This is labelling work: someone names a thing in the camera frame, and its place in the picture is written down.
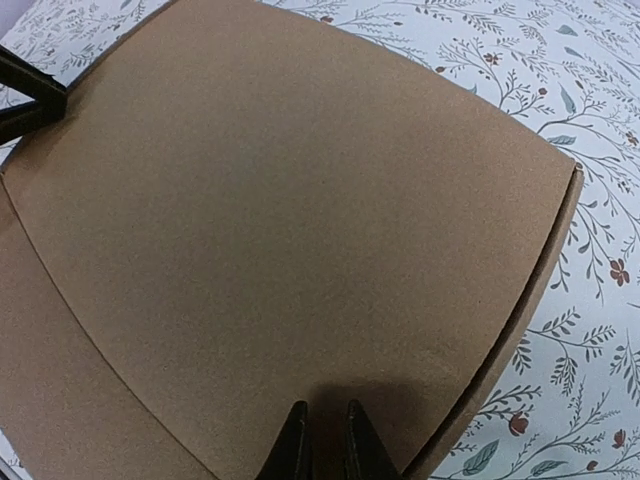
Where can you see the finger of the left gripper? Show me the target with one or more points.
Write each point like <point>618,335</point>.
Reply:
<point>48,99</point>

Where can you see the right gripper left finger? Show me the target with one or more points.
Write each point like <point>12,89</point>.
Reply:
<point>291,457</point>

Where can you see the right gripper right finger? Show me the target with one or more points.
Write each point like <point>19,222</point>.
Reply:
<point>366,457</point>

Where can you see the brown cardboard box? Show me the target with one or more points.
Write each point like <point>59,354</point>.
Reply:
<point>244,208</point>

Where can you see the floral patterned table mat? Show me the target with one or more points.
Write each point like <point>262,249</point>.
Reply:
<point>566,406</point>

